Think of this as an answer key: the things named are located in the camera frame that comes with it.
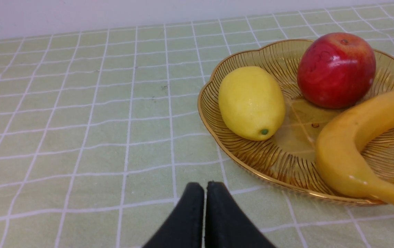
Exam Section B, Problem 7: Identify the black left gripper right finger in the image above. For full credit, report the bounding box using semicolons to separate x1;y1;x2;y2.
204;182;275;248

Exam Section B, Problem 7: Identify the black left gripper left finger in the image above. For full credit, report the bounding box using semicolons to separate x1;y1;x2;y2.
143;183;204;248

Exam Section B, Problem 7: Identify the amber glass fruit bowl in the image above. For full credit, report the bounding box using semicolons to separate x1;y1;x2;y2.
197;39;394;207

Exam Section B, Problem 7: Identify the yellow lemon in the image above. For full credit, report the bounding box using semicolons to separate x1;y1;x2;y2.
218;66;286;141

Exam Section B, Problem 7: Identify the yellow banana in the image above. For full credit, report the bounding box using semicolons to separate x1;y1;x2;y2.
315;91;394;205

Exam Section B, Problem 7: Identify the green checked tablecloth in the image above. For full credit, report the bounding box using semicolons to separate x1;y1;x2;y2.
0;2;394;248

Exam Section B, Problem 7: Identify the red apple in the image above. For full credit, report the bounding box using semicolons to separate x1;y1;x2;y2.
297;32;376;109

